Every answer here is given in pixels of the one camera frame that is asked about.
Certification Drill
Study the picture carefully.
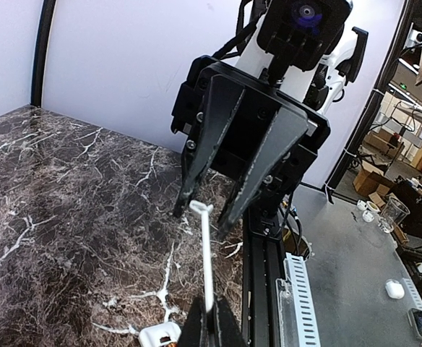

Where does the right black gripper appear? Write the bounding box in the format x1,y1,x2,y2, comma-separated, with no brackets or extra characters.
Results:
171,56,330,238

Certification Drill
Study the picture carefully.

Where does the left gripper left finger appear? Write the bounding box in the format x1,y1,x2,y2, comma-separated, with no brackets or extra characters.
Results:
180,296,208,347

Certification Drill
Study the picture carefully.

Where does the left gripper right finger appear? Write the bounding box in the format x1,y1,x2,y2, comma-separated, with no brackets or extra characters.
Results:
209,296,246,347

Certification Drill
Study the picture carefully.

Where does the white remote control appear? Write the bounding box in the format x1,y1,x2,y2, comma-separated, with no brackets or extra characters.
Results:
138,322,181,347

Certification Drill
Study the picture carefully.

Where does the white battery cover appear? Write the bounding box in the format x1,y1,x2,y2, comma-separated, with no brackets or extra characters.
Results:
189,200,214,314

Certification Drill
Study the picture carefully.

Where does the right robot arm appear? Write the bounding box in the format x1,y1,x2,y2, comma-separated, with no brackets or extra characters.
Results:
171,1,368,235

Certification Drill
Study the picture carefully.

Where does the open cardboard box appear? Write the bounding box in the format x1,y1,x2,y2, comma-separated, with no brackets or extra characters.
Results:
353,168,395,197

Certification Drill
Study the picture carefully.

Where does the clear glass beaker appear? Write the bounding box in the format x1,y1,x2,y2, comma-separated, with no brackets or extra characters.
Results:
378,196,410,234

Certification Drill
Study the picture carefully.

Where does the white earbuds case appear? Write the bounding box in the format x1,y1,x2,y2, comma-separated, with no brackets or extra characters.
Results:
384,279,405,300

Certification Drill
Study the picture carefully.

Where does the white slotted cable duct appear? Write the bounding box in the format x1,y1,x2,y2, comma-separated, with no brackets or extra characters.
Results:
276,253,321,347

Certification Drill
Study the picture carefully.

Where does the black front rail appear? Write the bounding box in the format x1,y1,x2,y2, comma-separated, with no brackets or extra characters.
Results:
241,207,285,347

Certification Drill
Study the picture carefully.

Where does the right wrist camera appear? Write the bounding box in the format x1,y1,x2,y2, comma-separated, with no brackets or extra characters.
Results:
257,0,353,77

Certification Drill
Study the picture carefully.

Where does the right black frame post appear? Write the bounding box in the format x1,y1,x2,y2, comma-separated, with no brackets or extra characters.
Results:
322,1,419,196

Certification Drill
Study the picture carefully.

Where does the black frame post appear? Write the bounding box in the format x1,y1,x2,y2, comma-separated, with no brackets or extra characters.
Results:
322,1,419,196
30,0,57,107

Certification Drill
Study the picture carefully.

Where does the left black frame post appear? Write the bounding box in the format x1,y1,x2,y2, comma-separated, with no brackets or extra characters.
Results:
30,0,57,107

